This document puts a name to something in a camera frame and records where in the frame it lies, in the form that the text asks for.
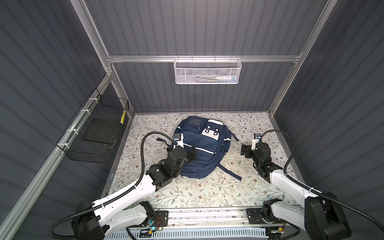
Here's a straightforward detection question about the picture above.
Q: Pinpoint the navy blue student backpack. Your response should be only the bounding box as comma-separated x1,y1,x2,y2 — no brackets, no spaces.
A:
174,116,242,181

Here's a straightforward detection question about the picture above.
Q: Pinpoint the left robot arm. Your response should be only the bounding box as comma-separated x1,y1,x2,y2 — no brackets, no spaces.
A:
48,134,197,240

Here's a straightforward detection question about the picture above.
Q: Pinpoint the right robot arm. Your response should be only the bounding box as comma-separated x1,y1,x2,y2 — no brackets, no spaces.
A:
241,133,384,240

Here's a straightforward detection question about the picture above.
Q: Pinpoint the floral table mat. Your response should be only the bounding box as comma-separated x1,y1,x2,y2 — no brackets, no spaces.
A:
108,113,296,209

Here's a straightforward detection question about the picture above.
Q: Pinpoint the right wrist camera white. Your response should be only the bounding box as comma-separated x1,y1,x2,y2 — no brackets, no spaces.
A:
251,133,262,151

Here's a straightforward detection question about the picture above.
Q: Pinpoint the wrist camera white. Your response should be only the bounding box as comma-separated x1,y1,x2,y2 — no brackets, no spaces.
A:
173,134,184,148
251,133,262,151

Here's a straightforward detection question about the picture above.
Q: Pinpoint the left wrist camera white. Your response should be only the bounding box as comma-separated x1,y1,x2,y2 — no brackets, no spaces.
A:
173,134,184,148

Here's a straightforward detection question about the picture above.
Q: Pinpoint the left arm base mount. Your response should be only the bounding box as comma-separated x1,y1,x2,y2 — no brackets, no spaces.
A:
126,209,169,228

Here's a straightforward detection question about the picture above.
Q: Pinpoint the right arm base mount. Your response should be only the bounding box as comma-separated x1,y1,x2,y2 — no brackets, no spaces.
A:
246,208,286,225

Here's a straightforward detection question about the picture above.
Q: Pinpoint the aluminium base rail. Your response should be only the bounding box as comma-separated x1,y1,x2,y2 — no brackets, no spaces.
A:
86,206,328,229

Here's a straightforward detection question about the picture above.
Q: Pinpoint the black wire wall basket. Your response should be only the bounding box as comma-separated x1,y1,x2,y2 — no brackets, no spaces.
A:
57,91,130,164

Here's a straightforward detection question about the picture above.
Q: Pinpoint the white wire mesh basket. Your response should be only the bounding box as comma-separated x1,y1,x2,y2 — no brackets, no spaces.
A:
173,57,242,85

